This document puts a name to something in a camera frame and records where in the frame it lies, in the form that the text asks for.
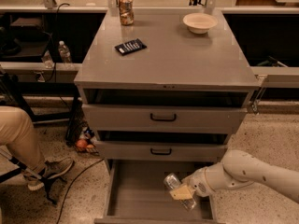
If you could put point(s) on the crumpled gold soda can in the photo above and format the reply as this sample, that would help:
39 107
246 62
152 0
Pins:
126 12

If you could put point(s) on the white bowl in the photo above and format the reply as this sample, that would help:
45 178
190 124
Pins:
199 23

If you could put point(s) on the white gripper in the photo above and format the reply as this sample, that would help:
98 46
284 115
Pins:
198 181

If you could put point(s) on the grey middle drawer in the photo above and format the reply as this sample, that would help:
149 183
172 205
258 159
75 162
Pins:
150 151

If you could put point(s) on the grey drawer cabinet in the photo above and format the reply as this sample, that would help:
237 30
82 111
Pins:
177 68

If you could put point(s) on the person leg beige trousers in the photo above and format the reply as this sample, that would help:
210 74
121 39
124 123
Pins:
17 133

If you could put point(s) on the black chair leg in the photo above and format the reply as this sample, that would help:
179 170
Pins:
22 167

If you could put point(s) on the grey open bottom drawer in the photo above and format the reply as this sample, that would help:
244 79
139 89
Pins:
137 195

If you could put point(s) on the clear water bottle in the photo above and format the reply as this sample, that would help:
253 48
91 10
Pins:
64 52

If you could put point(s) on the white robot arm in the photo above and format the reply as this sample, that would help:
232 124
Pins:
236 170

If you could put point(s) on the basket of fruit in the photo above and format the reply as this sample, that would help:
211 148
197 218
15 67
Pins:
86 141

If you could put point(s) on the grey sneaker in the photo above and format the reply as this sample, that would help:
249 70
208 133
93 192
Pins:
51 170

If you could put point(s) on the grey top drawer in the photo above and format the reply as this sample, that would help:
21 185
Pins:
163 119

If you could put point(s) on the black snack packet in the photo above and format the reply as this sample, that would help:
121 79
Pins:
130 47

